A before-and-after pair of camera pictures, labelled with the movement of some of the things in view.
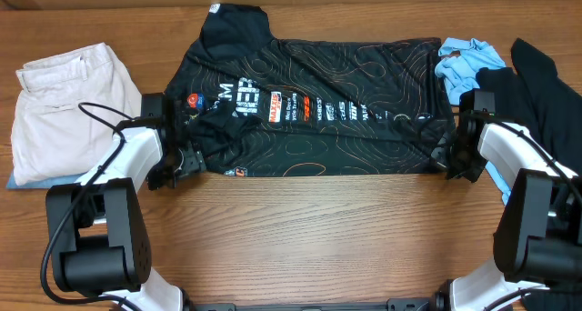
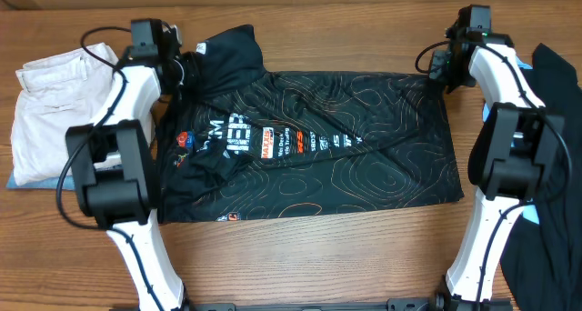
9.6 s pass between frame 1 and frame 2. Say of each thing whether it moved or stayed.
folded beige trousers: stayed
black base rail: stayed
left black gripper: moved
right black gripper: moved
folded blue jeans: stayed
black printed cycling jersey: moved
